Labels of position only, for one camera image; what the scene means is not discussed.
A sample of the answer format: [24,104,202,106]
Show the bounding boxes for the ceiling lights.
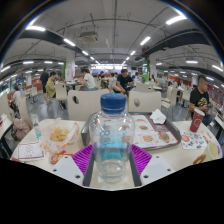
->
[0,14,224,83]

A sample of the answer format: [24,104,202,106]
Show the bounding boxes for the neighbouring cream table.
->
[0,114,14,158]

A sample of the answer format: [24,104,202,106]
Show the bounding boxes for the cream chair with round hole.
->
[127,90,163,114]
[67,89,103,122]

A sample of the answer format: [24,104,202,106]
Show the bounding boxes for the small clear teal bottle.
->
[31,114,43,141]

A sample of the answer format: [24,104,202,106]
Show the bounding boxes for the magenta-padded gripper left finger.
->
[51,143,96,188]

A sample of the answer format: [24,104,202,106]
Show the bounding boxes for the crumpled white napkin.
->
[149,108,167,125]

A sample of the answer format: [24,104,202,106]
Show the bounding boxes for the red sauce packet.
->
[49,149,74,165]

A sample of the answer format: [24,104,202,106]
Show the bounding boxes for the clear bag of fries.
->
[39,118,81,155]

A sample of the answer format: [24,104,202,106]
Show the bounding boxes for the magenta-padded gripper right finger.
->
[128,143,175,188]

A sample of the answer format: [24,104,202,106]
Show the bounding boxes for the person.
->
[39,67,50,94]
[79,68,98,92]
[12,84,23,109]
[113,68,135,94]
[188,74,214,128]
[44,70,58,103]

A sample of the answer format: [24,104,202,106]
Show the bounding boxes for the brown food tray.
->
[80,112,182,151]

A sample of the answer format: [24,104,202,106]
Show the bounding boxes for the ceiling air conditioner unit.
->
[79,30,100,43]

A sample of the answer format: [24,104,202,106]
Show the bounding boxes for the clear blue-capped water bottle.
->
[89,92,136,184]

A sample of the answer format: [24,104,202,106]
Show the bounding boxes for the colourful sticker sheet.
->
[179,130,209,150]

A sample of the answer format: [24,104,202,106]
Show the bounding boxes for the far cream chairs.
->
[26,76,193,111]

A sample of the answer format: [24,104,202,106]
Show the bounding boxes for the red paper cup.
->
[189,108,206,134]

